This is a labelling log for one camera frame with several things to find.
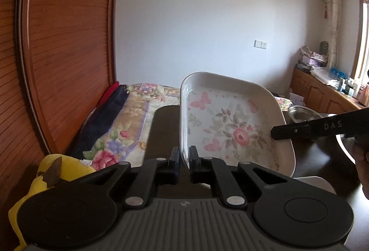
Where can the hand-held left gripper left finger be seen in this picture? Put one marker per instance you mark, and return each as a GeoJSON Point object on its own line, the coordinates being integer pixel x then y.
{"type": "Point", "coordinates": [174, 166]}

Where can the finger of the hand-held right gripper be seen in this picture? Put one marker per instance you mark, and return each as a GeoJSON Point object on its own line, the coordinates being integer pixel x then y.
{"type": "Point", "coordinates": [305, 129]}

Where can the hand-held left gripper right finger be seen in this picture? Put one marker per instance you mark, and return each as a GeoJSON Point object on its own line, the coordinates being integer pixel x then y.
{"type": "Point", "coordinates": [194, 166]}

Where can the stainless steel bowl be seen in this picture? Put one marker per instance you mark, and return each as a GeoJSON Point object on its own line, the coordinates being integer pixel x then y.
{"type": "Point", "coordinates": [302, 113]}

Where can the floral rectangular ceramic plate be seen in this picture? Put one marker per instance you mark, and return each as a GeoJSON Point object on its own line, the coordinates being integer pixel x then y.
{"type": "Point", "coordinates": [230, 124]}

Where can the person's right hand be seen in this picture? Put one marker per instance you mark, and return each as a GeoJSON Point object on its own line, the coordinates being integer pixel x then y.
{"type": "Point", "coordinates": [363, 164]}

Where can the white cardboard box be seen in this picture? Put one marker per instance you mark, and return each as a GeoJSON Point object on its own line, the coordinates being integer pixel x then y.
{"type": "Point", "coordinates": [296, 98]}

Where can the wooden cabinet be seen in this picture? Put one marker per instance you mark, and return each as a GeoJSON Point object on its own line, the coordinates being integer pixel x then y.
{"type": "Point", "coordinates": [317, 92]}

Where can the white round plate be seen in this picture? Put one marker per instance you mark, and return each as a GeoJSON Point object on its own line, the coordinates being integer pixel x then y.
{"type": "Point", "coordinates": [317, 183]}
{"type": "Point", "coordinates": [344, 150]}

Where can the clear plastic bag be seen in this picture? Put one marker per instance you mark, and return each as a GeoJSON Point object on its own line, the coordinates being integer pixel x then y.
{"type": "Point", "coordinates": [324, 76]}

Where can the cluster of bottles and jars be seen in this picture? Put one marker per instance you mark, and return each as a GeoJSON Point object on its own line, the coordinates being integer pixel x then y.
{"type": "Point", "coordinates": [348, 86]}

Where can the floral bed blanket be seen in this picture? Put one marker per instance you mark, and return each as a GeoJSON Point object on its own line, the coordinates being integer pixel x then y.
{"type": "Point", "coordinates": [135, 112]}

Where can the stack of floral fabric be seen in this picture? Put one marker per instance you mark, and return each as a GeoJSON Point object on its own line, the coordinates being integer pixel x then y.
{"type": "Point", "coordinates": [312, 57]}

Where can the dark blue cloth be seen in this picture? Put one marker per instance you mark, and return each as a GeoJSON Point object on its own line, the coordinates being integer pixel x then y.
{"type": "Point", "coordinates": [106, 118]}

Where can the dark round vase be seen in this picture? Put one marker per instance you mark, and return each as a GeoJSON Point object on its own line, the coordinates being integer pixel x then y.
{"type": "Point", "coordinates": [324, 47]}

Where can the red cloth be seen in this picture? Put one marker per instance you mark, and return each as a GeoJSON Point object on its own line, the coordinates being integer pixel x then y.
{"type": "Point", "coordinates": [111, 92]}

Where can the yellow plush toy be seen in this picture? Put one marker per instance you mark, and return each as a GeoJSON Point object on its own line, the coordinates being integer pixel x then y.
{"type": "Point", "coordinates": [70, 168]}

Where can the wooden framed window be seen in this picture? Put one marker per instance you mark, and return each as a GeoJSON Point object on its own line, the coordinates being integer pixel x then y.
{"type": "Point", "coordinates": [363, 37]}

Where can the red hanging tassel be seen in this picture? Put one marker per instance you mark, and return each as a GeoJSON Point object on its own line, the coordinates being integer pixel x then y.
{"type": "Point", "coordinates": [326, 10]}

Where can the beige patterned curtain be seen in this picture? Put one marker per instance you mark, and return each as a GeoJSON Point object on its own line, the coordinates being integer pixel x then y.
{"type": "Point", "coordinates": [334, 8]}

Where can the wooden wardrobe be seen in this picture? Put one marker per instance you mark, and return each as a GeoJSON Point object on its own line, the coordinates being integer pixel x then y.
{"type": "Point", "coordinates": [66, 46]}

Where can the white wall switch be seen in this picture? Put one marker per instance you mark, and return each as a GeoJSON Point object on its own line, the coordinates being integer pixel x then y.
{"type": "Point", "coordinates": [260, 44]}

